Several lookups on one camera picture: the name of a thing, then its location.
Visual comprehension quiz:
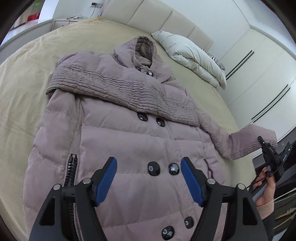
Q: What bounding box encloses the mauve hooded puffer coat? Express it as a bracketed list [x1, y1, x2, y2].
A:
[23, 36, 277, 240]

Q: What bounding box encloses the person's right hand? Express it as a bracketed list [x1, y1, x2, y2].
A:
[252, 167, 277, 207]

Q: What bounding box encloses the white wardrobe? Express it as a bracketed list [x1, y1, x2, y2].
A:
[217, 22, 296, 144]

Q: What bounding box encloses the zebra print pillow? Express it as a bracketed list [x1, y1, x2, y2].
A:
[203, 49, 226, 71]

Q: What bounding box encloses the white folded duvet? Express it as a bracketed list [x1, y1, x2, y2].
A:
[151, 31, 227, 90]

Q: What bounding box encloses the beige bed sheet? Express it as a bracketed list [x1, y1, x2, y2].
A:
[1, 17, 255, 240]

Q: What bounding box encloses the white nightstand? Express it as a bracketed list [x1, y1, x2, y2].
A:
[52, 19, 80, 30]

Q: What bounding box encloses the cream upholstered headboard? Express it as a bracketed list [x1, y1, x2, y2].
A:
[102, 0, 213, 50]

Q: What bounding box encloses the red box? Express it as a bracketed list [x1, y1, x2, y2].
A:
[27, 13, 40, 22]

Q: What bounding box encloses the wall power socket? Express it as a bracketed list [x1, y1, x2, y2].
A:
[91, 2, 103, 9]

